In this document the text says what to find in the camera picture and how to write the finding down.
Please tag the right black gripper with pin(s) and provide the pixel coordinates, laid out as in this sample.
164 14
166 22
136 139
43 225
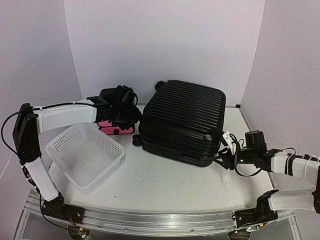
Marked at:
227 159

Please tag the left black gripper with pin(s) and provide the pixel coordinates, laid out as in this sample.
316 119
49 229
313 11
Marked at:
137 116

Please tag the black ribbed hard-shell suitcase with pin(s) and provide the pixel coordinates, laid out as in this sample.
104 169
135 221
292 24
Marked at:
183 121

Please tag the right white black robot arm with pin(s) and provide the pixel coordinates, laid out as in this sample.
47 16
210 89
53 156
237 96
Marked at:
304 167

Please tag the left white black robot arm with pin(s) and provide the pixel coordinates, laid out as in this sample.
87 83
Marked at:
36 126

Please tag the black pink three-drawer organizer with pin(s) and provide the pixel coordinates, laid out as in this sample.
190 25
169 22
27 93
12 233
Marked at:
109 128

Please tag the white perforated plastic basket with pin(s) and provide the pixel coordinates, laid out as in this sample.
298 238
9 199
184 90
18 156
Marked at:
85 155

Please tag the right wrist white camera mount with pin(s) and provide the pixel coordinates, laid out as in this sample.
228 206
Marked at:
229 142

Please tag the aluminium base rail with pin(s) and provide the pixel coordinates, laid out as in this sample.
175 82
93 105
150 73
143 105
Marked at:
35 224

